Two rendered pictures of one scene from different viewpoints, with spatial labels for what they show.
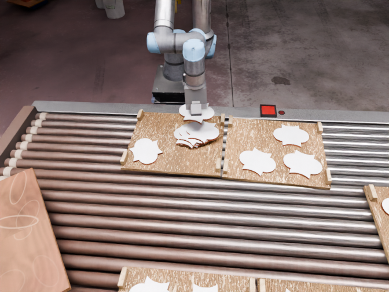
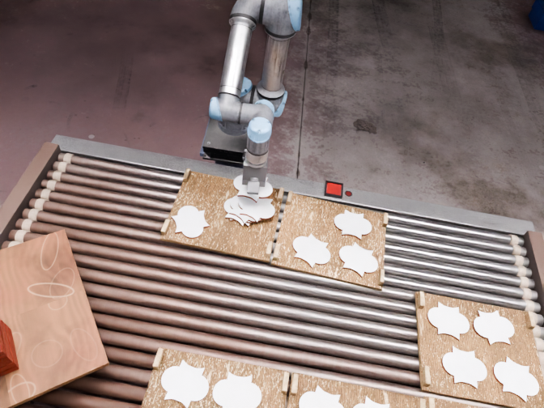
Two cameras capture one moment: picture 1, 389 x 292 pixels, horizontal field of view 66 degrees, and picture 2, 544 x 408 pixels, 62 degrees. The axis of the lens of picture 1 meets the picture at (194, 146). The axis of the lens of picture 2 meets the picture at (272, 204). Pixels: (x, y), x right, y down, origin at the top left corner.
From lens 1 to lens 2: 0.48 m
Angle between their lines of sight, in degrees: 6
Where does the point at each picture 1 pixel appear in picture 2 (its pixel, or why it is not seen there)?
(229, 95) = (296, 137)
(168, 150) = (215, 223)
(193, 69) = (257, 149)
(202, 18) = (274, 75)
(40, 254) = (77, 326)
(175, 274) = (210, 360)
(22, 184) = (54, 248)
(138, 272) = (173, 354)
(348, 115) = (419, 207)
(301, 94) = (387, 150)
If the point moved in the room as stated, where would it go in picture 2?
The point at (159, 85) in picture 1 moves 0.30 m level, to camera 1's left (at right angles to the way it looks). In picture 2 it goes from (212, 138) to (142, 132)
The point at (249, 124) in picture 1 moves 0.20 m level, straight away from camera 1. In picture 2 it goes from (309, 204) to (319, 170)
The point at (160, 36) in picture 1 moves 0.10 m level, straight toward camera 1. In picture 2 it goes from (225, 105) to (226, 125)
